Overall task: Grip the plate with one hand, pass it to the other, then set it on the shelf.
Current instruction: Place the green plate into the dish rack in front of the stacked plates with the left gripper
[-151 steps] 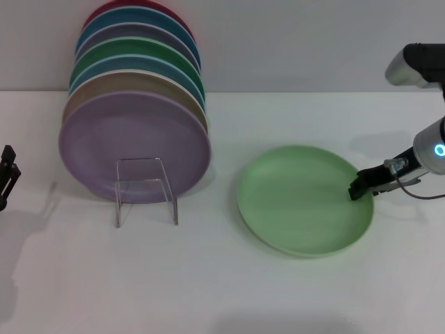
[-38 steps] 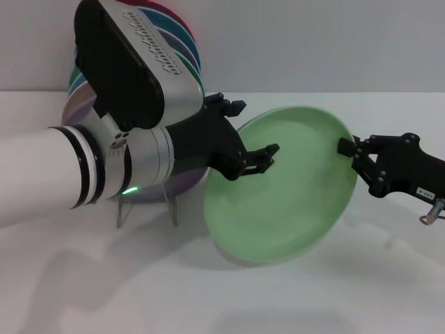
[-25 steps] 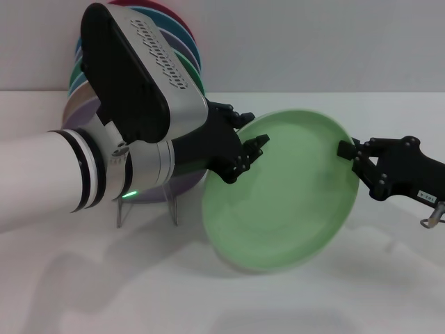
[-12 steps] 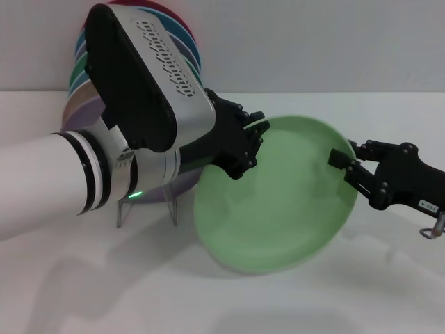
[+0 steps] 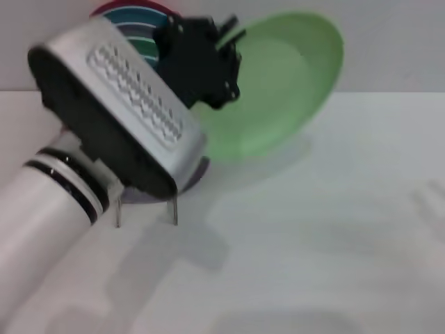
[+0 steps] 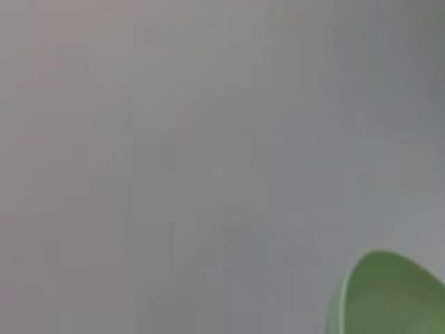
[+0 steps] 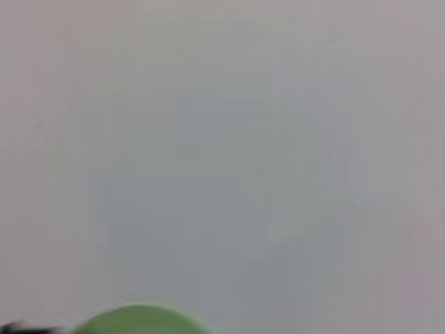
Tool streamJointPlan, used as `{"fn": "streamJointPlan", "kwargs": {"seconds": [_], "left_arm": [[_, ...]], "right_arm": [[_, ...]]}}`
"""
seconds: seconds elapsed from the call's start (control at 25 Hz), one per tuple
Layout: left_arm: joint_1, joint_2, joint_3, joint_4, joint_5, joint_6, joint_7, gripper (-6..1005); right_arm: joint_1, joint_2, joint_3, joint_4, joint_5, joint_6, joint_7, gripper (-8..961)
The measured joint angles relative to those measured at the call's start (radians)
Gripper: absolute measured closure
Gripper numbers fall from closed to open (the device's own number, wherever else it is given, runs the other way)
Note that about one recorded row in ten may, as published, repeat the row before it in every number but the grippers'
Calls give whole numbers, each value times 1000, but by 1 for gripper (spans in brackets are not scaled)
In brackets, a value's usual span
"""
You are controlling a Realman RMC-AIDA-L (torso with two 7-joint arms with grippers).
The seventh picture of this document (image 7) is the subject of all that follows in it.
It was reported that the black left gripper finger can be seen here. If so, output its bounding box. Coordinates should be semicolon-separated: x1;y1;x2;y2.
0;319;69;334

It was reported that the light green plate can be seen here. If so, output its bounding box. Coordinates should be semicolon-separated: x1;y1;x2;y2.
70;303;220;334

